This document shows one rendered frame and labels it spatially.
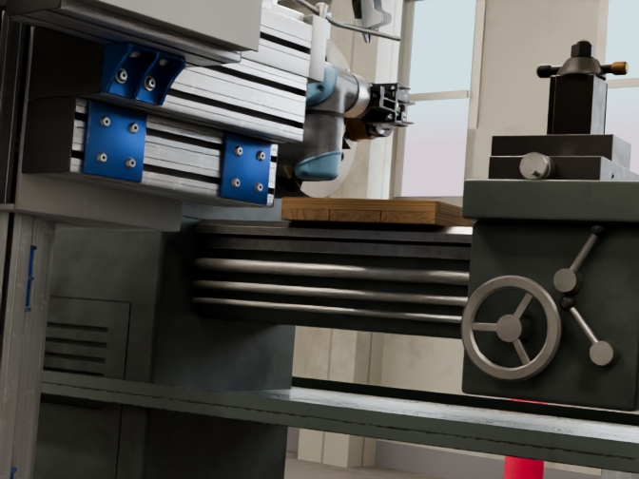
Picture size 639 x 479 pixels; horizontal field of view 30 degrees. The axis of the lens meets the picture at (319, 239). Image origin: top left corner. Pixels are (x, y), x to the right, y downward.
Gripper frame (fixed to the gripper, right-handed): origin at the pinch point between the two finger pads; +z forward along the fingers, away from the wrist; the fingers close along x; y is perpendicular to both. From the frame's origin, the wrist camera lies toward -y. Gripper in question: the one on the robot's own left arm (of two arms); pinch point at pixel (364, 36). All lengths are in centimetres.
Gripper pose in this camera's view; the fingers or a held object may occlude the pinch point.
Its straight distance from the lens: 253.0
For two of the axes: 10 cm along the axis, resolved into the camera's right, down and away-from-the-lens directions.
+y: 8.6, 0.4, -5.1
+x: 5.1, -1.4, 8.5
